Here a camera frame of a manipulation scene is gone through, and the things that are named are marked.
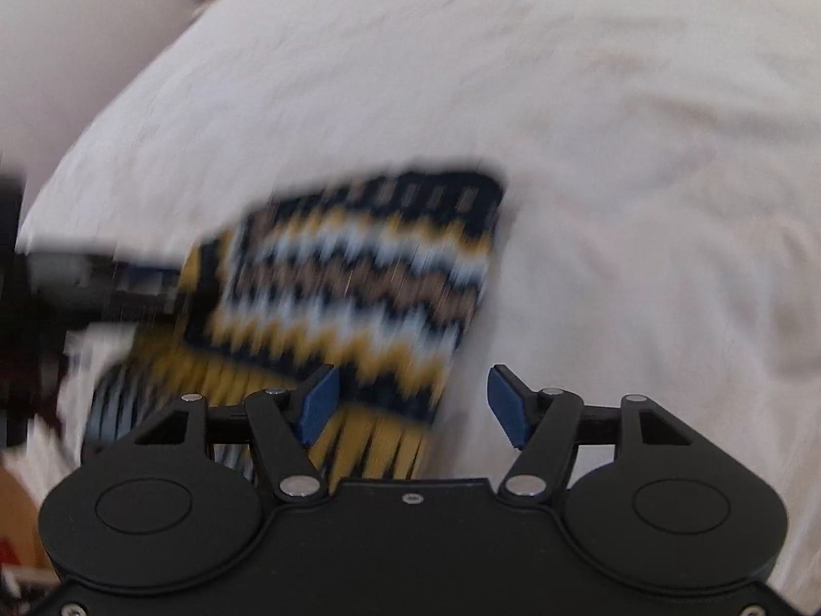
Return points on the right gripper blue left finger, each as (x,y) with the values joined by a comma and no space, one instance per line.
(283,426)

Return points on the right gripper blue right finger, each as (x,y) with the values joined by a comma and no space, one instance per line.
(542,425)

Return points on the navy yellow white patterned sweater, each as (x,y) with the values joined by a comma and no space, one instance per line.
(379,278)

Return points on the cream bed cover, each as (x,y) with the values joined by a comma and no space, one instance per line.
(660,228)

